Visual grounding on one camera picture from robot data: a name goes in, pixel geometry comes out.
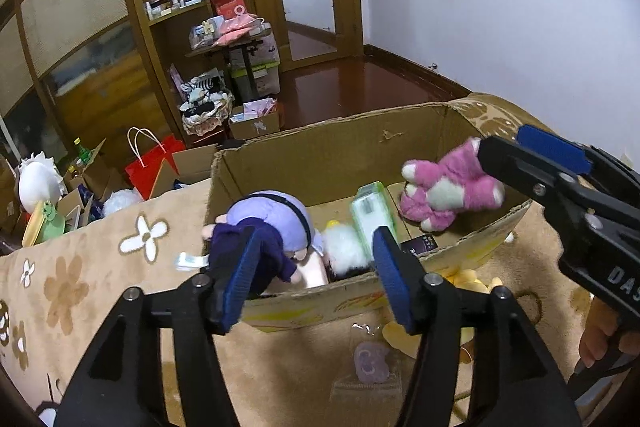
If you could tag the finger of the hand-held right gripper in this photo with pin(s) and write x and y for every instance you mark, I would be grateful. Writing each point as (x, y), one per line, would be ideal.
(550, 147)
(515, 167)

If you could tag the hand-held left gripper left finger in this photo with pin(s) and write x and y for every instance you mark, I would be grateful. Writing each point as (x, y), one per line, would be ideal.
(237, 287)

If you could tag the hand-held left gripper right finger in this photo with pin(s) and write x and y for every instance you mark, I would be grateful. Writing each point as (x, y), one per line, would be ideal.
(392, 277)

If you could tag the small black box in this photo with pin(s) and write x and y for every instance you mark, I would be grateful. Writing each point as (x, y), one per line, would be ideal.
(420, 244)

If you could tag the black white fluffy plush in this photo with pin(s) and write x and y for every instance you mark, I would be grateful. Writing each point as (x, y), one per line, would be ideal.
(342, 247)

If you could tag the pink plush bear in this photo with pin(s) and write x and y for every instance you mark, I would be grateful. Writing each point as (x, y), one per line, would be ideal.
(450, 187)

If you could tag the green packet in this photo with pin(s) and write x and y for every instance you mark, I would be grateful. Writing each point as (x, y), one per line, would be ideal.
(370, 212)

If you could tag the pink soft block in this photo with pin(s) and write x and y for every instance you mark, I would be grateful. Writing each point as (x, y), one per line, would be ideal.
(319, 268)

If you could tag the purple-haired plush doll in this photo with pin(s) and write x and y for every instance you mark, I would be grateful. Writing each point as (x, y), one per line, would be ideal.
(270, 212)

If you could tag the person's right hand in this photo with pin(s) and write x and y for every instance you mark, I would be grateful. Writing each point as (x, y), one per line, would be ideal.
(597, 332)

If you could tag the yellow plush bear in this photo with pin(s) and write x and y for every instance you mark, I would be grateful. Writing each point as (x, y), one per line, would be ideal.
(470, 279)

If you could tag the purple charm in clear packet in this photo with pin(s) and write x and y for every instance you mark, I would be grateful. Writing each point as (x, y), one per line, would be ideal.
(372, 359)

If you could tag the beige flower printed blanket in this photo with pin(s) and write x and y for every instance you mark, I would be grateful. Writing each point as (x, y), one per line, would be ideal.
(125, 297)

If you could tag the flat cardboard box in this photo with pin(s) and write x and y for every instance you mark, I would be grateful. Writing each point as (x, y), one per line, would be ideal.
(192, 164)

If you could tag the red paper bag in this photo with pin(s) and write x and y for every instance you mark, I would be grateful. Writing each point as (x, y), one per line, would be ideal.
(155, 172)

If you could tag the small open cardboard box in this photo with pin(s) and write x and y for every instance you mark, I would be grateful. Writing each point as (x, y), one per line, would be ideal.
(255, 122)

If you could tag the wicker basket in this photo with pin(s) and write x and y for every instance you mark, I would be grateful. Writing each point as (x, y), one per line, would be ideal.
(207, 117)

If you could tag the open cardboard box with bottles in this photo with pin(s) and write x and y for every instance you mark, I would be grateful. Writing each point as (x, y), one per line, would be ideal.
(97, 177)

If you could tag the green frog toy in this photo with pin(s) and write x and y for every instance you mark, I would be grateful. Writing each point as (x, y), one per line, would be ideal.
(51, 222)

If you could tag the striped plush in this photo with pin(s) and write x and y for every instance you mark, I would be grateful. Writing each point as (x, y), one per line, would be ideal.
(200, 87)

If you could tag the green bottle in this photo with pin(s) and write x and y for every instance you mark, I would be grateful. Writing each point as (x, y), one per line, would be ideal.
(82, 152)

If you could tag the clear plastic storage box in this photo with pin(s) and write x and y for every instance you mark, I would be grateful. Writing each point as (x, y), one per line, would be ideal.
(255, 72)

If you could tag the white-haired plush head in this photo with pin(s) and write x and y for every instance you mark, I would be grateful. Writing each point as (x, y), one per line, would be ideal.
(40, 182)

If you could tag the pink packets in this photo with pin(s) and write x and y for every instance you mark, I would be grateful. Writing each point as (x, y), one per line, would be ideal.
(235, 29)

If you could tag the red box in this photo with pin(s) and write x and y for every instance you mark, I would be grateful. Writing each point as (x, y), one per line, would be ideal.
(230, 4)

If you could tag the wooden wardrobe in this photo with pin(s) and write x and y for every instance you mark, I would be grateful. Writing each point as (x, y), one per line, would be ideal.
(75, 32)

